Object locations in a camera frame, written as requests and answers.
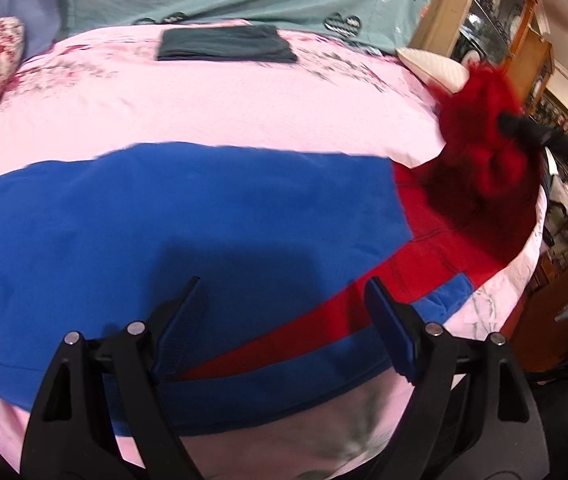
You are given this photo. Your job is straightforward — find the blue and red shirt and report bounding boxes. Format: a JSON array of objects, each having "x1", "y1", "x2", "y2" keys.
[{"x1": 0, "y1": 67, "x2": 550, "y2": 436}]

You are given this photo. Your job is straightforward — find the white pillow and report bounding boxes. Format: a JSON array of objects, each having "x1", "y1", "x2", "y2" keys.
[{"x1": 395, "y1": 47, "x2": 471, "y2": 95}]

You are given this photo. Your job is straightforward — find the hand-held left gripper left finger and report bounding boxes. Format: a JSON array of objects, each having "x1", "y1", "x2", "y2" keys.
[{"x1": 20, "y1": 276, "x2": 210, "y2": 480}]

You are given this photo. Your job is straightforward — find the folded dark green cloth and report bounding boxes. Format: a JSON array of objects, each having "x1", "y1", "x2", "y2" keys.
[{"x1": 156, "y1": 24, "x2": 299, "y2": 65}]

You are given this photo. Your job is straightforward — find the pink floral bedsheet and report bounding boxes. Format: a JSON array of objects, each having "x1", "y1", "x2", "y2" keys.
[{"x1": 0, "y1": 19, "x2": 550, "y2": 480}]

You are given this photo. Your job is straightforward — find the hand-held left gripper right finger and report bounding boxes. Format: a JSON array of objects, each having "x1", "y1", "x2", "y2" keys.
[{"x1": 364, "y1": 277, "x2": 551, "y2": 480}]

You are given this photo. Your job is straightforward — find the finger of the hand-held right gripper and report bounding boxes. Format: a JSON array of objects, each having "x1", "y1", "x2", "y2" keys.
[{"x1": 497, "y1": 112, "x2": 565, "y2": 148}]

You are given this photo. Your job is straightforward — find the wooden glass display cabinet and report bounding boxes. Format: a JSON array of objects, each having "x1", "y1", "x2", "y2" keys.
[{"x1": 446, "y1": 0, "x2": 568, "y2": 376}]

